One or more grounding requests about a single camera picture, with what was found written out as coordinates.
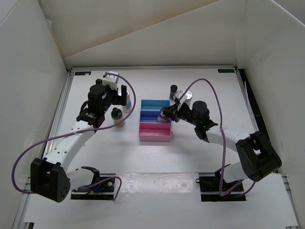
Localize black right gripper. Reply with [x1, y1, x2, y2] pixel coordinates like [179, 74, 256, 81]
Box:
[163, 103, 199, 127]

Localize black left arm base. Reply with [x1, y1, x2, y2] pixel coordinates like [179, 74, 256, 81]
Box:
[67, 166, 122, 201]

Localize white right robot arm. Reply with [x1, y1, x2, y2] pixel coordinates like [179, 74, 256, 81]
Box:
[160, 101, 282, 191]

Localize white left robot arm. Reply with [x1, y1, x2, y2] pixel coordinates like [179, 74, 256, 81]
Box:
[30, 79, 127, 203]

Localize silver-lid salt bottle left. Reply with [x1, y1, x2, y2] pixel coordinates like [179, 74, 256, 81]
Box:
[122, 91, 132, 113]

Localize silver-lid salt bottle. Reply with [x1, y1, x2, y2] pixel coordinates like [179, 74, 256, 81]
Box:
[184, 91, 193, 106]
[122, 91, 132, 113]

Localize silver-lid salt bottle right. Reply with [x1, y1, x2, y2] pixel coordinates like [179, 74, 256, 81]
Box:
[184, 91, 193, 106]

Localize dark blue tray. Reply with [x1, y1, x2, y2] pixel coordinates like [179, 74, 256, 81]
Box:
[140, 110, 172, 123]

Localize light blue tray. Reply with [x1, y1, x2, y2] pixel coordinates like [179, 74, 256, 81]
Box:
[141, 100, 170, 111]

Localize small black-cap spice bottle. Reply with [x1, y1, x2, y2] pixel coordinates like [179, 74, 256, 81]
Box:
[169, 84, 178, 101]

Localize pink tray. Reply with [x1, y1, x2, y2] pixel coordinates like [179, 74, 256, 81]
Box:
[139, 123, 172, 142]

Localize dark table label left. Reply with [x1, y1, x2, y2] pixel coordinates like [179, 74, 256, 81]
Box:
[74, 71, 91, 76]

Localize dark table label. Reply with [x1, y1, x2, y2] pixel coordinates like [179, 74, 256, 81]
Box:
[74, 71, 91, 76]
[218, 69, 235, 73]

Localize dark table label right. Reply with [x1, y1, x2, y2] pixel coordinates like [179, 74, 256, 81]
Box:
[218, 69, 235, 73]

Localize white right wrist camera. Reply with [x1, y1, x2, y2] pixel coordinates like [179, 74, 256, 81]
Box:
[173, 90, 187, 105]

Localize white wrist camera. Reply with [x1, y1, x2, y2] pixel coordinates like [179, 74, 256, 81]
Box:
[173, 90, 187, 105]
[102, 71, 119, 90]

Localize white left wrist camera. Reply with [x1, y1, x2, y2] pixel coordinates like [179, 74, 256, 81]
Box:
[102, 71, 119, 90]

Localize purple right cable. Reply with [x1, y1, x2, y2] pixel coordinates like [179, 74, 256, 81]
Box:
[181, 78, 255, 197]

